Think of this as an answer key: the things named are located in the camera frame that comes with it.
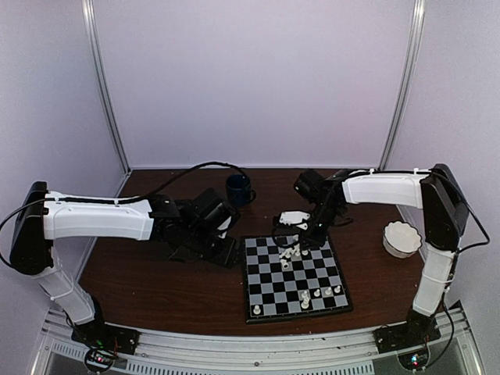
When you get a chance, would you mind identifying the aluminium front rail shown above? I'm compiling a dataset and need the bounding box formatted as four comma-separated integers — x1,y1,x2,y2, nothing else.
27,309,485,374

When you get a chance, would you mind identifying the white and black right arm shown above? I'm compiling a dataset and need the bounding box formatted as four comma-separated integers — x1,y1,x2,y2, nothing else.
293,163,469,345

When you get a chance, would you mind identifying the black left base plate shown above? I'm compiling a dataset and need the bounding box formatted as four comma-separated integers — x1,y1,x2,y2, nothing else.
71,320,140,355

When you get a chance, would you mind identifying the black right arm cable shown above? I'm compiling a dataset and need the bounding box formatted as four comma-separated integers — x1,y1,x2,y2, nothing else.
370,167,491,345

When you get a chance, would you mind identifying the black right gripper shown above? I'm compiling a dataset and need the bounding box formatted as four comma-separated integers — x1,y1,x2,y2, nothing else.
299,202,342,250

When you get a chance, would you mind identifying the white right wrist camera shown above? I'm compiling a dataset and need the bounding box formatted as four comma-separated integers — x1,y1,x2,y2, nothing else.
278,211,310,230

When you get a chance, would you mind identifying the white scalloped bowl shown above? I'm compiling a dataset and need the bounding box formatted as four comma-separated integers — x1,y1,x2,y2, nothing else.
383,221,422,259

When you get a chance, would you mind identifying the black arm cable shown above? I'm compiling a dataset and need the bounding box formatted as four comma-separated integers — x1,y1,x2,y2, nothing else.
370,167,491,345
0,161,245,266

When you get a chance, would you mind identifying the right aluminium frame post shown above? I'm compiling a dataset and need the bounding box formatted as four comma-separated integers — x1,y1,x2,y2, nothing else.
378,0,426,170

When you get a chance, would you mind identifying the left aluminium frame post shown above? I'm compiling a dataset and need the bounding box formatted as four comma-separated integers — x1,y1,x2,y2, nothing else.
81,0,131,175

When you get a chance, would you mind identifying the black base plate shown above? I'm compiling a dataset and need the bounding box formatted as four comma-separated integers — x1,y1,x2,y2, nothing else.
373,323,441,354
71,320,140,355

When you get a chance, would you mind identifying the dark blue mug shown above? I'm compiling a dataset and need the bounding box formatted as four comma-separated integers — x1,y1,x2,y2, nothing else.
226,174,256,207

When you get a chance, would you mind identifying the aluminium frame post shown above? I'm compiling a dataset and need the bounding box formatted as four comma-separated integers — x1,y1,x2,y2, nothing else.
378,0,426,170
81,0,131,175

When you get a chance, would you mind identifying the black and white chessboard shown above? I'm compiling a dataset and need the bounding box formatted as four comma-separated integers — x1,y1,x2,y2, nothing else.
241,235,353,324

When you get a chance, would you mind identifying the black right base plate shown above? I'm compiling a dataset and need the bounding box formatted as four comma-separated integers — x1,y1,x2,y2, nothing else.
373,323,441,354

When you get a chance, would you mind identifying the white chess king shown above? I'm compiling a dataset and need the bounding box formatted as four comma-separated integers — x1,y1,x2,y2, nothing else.
301,291,310,309

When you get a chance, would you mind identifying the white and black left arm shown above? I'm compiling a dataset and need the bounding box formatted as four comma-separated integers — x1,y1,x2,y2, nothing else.
6,181,240,347

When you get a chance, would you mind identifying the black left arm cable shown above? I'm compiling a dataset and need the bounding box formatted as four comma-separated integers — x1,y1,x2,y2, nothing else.
0,161,245,266

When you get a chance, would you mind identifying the white chess piece pile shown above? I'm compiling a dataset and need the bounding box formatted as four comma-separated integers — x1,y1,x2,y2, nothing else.
279,245,309,270

